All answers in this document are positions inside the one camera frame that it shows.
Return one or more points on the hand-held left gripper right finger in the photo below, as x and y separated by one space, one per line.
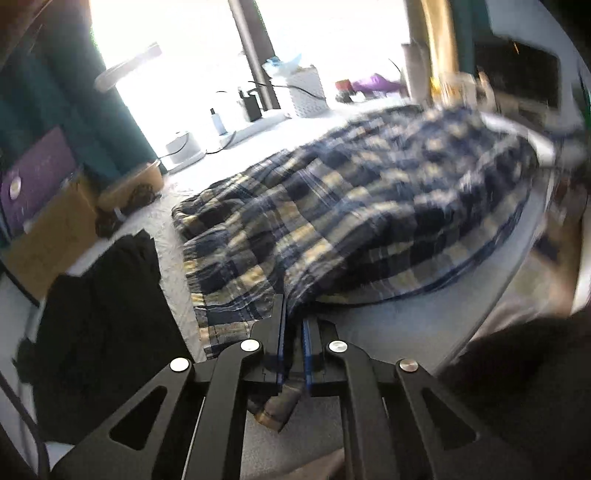
307 357

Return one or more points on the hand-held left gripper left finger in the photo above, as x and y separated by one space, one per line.
279 353

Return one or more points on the blue yellow plaid shirt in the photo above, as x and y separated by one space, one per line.
346 207

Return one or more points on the white textured tablecloth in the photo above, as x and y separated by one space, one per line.
415 332

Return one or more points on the black cloth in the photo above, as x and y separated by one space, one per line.
106 323

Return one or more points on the white round pot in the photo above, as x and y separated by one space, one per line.
183 147

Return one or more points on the small white bottle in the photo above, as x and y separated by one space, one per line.
217 122

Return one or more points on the black charger block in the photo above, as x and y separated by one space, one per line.
251 108

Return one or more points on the cardboard box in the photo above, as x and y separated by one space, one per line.
51 240

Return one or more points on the white woven basket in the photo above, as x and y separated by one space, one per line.
307 97

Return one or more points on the red cup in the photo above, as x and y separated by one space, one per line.
344 86

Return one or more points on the purple cloth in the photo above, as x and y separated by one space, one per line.
376 84

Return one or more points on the blue tissue pack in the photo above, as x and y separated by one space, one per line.
281 64

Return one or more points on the purple box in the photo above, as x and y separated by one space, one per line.
41 175

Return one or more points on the teal curtain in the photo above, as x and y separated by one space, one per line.
69 83

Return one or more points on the dark window post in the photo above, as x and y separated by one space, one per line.
254 46

